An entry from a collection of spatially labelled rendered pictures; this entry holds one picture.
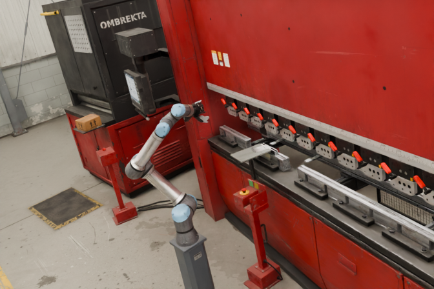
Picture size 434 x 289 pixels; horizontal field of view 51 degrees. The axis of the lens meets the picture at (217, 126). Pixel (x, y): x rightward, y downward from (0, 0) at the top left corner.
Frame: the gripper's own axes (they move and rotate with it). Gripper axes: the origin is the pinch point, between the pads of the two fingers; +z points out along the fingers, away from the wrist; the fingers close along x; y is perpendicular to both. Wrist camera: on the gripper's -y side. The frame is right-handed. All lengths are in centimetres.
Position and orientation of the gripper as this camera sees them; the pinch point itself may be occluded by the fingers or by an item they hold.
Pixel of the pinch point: (202, 112)
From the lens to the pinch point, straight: 299.8
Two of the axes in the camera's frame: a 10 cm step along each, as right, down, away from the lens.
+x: -4.1, -8.9, 2.1
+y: 7.8, -4.6, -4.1
